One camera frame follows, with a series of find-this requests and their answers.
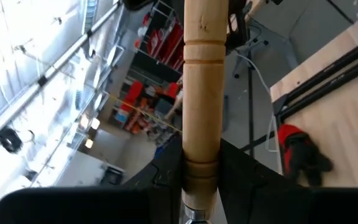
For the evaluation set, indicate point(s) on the shelf with red bins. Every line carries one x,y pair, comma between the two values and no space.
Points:
163,40

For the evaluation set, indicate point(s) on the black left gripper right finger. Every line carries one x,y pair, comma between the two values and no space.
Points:
291,207

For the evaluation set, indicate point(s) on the black aluminium table frame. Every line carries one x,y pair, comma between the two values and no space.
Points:
281,107

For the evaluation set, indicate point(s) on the black frame bar with lights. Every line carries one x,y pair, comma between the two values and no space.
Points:
42,81

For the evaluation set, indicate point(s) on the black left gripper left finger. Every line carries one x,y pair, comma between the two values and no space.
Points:
89,207

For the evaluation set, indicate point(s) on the black spotlight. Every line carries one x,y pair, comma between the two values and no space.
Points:
9,140

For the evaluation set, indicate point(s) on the black office chair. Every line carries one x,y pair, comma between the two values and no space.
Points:
239,31

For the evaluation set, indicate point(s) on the black red gardening glove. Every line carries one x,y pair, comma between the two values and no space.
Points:
306,155

